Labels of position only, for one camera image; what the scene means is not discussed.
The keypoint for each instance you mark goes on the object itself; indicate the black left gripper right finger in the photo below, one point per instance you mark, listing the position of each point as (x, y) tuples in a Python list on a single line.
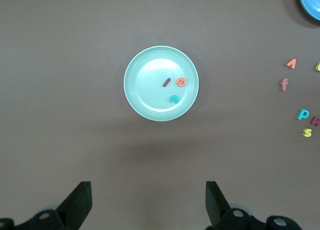
[(220, 207)]

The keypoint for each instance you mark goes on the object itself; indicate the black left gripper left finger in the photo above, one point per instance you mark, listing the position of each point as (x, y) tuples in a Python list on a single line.
[(72, 205)]

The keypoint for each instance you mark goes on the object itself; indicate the teal foam letter c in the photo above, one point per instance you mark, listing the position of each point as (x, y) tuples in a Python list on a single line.
[(171, 99)]

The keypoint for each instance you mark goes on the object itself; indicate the orange foam letter e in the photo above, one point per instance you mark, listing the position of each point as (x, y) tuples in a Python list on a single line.
[(178, 83)]

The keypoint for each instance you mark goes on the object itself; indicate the dark red foam letter l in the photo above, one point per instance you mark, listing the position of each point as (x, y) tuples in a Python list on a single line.
[(166, 82)]

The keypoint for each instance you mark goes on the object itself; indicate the yellow foam letter s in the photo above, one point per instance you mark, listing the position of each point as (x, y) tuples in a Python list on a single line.
[(307, 132)]

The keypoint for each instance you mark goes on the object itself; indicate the teal foam letter p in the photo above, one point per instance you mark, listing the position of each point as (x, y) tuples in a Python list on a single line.
[(300, 115)]

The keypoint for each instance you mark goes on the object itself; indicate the dark red foam letter n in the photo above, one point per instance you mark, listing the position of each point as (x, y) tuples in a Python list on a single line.
[(315, 121)]

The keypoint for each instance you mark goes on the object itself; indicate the light green plate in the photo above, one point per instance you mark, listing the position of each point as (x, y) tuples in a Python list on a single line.
[(150, 90)]

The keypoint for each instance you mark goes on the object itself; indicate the red foam letter f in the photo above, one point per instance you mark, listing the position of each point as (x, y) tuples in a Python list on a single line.
[(283, 85)]

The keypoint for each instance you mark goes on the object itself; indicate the orange foam letter v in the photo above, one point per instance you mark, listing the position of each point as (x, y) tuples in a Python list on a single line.
[(293, 64)]

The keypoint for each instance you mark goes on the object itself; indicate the yellow foam letter u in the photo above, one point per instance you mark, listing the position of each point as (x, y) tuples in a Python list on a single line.
[(318, 68)]

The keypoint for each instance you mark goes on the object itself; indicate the blue plate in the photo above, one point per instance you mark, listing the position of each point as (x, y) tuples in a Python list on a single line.
[(311, 2)]

